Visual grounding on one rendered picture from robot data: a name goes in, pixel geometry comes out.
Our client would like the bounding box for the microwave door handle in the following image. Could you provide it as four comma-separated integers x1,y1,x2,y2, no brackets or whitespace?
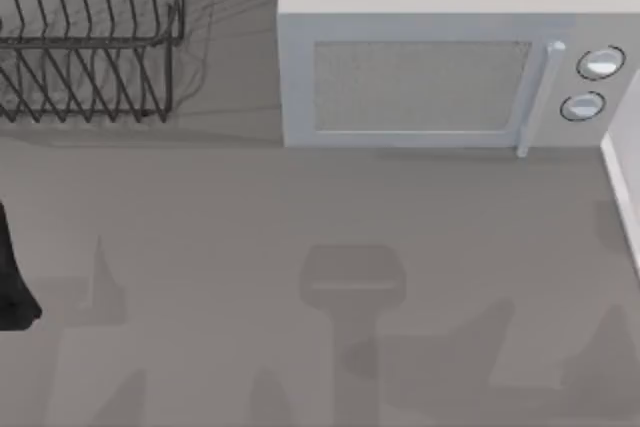
515,39,567,159

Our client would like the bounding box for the microwave oven door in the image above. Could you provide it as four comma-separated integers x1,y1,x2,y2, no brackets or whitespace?
279,14,556,149

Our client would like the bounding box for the dark wire dish rack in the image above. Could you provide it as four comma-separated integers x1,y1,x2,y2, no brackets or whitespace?
0,0,190,124

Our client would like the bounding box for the large microwave knob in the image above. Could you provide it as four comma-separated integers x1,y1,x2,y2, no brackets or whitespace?
575,45,627,81

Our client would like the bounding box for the small microwave knob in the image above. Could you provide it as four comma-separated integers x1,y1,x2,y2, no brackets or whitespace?
559,90,607,122

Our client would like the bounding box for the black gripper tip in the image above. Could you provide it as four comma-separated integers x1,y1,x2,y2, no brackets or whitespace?
0,202,43,333

